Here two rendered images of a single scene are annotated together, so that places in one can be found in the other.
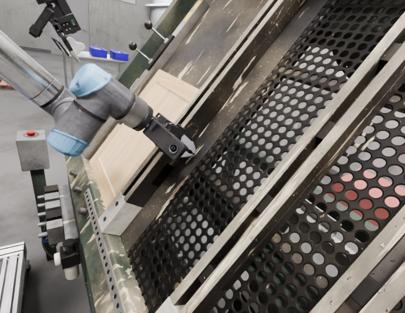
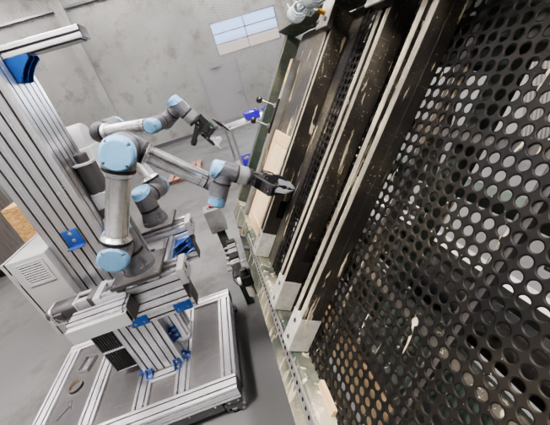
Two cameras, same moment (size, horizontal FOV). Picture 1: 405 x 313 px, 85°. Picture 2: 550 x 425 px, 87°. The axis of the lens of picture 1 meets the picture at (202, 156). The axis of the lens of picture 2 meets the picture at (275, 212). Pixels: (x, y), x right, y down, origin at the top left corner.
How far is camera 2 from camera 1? 0.69 m
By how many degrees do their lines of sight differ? 28
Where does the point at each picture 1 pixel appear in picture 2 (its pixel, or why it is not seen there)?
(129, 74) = (261, 139)
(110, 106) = (228, 177)
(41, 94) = (201, 181)
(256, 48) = (315, 99)
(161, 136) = (261, 185)
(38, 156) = (218, 221)
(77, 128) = (217, 193)
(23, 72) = (191, 174)
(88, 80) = (214, 169)
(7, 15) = not seen: hidden behind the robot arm
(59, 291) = (259, 325)
